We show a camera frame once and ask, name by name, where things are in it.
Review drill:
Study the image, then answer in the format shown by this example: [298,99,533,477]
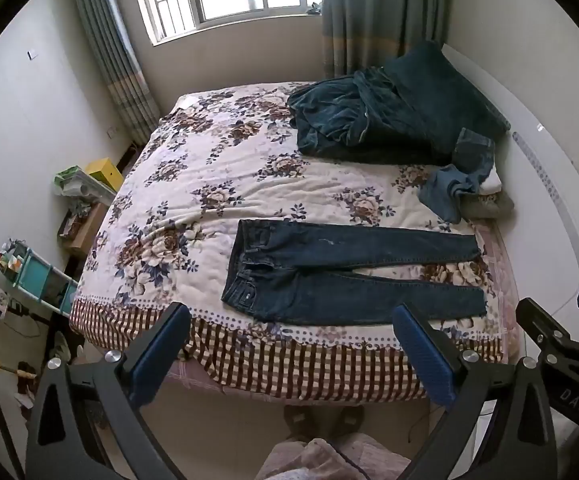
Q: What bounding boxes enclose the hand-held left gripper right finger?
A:
[392,302,557,480]

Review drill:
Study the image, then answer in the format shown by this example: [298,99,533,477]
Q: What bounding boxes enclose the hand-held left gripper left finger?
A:
[26,301,193,480]

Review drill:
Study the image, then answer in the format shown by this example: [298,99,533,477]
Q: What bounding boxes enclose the dark blue jeans pants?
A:
[220,218,489,326]

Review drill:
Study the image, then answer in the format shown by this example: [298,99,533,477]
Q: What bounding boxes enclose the person's right shoe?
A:
[332,405,365,448]

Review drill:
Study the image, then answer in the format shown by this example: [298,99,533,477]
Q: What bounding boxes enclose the person's shoe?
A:
[284,405,323,443]
[332,405,365,448]

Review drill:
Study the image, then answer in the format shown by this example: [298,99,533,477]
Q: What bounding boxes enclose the person's left shoe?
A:
[284,405,323,443]

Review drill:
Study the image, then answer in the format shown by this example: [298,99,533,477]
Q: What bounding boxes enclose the person's pink trousers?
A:
[254,432,413,480]

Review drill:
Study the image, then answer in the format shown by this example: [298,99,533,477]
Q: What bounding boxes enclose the olive folded cloth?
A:
[459,191,515,220]

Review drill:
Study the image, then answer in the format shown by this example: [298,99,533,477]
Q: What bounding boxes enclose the cardboard box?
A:
[57,202,110,256]

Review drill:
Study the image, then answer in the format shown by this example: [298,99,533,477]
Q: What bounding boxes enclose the teal storage rack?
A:
[0,240,80,317]

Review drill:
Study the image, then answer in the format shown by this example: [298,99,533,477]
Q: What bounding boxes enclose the floral bedspread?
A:
[68,80,520,403]

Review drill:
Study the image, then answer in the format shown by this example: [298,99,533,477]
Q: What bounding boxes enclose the crumpled blue jeans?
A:
[418,127,496,225]

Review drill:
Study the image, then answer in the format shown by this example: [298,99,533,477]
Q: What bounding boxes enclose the white headboard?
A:
[442,42,579,321]

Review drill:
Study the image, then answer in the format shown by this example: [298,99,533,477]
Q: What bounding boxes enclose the yellow box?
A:
[86,157,124,192]

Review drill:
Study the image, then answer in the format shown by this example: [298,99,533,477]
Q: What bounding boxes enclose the green and white bag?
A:
[54,165,115,206]

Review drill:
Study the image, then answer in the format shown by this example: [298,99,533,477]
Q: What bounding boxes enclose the pile of dark jeans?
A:
[287,67,470,166]

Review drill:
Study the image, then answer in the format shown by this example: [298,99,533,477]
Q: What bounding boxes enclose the dark teal pillow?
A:
[382,40,513,161]

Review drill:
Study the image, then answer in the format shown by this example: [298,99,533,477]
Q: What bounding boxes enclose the grey striped curtain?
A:
[67,0,163,146]
[319,0,455,81]

